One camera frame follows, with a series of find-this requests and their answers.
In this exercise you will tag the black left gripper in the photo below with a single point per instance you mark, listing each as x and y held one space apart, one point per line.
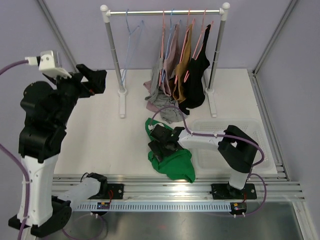
96 84

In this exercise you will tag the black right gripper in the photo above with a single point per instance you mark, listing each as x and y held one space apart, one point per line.
155 145

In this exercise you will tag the grey tank top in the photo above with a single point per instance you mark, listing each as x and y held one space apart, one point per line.
167 112

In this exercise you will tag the green tank top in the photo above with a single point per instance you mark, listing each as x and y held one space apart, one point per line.
177 166

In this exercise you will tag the blue wire hanger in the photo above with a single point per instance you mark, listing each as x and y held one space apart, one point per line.
131 49

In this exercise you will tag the pink hanger of grey top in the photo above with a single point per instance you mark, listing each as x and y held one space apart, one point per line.
162 48

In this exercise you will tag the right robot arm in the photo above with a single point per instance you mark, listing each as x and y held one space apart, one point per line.
235 146

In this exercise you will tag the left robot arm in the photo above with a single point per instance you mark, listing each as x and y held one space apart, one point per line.
48 106

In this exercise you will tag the brown tank top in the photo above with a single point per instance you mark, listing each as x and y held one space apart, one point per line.
178 90

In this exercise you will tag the black tank top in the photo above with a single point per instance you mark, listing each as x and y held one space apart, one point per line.
193 87

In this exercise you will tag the blue hanger of mauve top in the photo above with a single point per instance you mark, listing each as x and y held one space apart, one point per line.
170 32

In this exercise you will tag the pink hanger of black top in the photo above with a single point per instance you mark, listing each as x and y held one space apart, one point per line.
198 47

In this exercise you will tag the mauve tank top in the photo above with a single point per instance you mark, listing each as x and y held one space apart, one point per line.
170 63

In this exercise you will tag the pink hanger of brown top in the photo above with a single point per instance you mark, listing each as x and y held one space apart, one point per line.
185 52

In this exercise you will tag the white plastic basket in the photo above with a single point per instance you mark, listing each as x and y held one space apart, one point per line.
211 162

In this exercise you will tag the white metal clothes rack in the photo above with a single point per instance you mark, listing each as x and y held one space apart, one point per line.
209 90

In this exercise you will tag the left small circuit board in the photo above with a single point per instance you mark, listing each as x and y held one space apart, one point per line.
103 205

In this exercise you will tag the small circuit board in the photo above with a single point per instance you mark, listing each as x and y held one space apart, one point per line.
238 206
103 205

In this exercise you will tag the right small circuit board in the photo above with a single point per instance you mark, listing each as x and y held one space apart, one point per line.
238 206

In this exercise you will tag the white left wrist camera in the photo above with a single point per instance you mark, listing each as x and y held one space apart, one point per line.
48 64

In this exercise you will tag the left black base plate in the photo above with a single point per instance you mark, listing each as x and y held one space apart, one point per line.
113 191

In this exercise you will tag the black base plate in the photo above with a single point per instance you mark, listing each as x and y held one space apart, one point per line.
113 191
223 191

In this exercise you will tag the white slotted cable duct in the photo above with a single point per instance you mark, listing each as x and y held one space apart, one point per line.
139 206

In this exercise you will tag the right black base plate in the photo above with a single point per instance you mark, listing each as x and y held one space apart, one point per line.
223 191

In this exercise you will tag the aluminium mounting rail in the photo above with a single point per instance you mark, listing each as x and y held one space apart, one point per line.
158 187

